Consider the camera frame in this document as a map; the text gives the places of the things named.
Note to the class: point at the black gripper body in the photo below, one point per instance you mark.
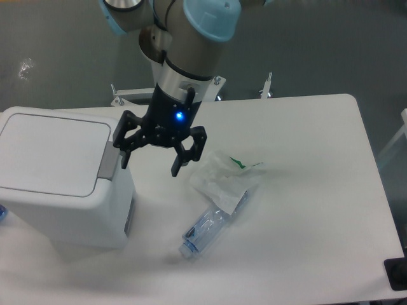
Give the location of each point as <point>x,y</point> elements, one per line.
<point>168,120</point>

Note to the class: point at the crumpled white plastic wrapper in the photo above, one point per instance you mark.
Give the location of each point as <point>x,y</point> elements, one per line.
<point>225,180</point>

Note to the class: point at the clear empty plastic bottle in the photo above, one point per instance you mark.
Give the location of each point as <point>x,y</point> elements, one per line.
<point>207,227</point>

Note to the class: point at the black device at table edge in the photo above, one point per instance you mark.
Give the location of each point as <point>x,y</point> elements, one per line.
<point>396,273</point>

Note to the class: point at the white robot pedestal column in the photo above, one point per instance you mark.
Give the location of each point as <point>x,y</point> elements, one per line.
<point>159,68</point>

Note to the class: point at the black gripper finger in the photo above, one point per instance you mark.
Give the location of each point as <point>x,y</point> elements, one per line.
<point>194,153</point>
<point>129,135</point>

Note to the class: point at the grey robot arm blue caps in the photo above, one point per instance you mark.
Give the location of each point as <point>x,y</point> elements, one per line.
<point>186,38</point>

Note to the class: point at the white metal base frame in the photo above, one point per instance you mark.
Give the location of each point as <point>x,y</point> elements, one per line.
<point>213,94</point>

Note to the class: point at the white push-lid trash can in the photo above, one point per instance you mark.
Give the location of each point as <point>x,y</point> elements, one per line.
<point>61,174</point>

